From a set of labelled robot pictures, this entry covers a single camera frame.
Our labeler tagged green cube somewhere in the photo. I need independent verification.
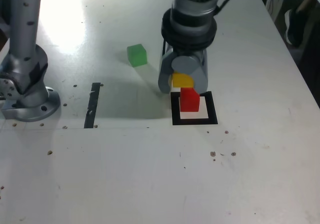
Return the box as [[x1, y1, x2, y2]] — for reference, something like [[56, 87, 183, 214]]
[[126, 43, 148, 68]]

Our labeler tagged black tape square outline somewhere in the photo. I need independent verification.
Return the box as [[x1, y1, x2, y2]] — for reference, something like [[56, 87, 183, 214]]
[[170, 91, 219, 126]]

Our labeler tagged person's foot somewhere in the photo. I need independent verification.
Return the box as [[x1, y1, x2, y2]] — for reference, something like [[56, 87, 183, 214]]
[[284, 8, 305, 47]]

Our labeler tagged yellow cube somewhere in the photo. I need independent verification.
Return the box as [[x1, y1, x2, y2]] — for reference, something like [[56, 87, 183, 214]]
[[171, 72, 195, 89]]

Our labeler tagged black tape strip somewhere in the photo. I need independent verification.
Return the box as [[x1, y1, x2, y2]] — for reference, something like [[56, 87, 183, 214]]
[[83, 82, 101, 129]]

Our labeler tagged red cube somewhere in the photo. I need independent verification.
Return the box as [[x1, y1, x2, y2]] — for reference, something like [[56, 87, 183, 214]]
[[179, 87, 201, 112]]

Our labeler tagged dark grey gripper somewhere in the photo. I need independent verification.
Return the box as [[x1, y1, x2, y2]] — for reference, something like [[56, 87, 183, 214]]
[[158, 43, 209, 95]]

